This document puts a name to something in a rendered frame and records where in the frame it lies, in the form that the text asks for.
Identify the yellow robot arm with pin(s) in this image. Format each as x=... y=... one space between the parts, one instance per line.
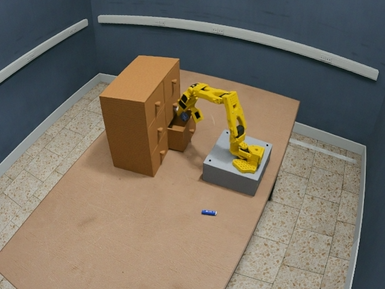
x=234 y=112

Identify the brown chest of drawers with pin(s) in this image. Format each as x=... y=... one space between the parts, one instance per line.
x=123 y=105

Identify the blue and white eraser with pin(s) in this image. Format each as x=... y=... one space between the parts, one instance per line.
x=183 y=115

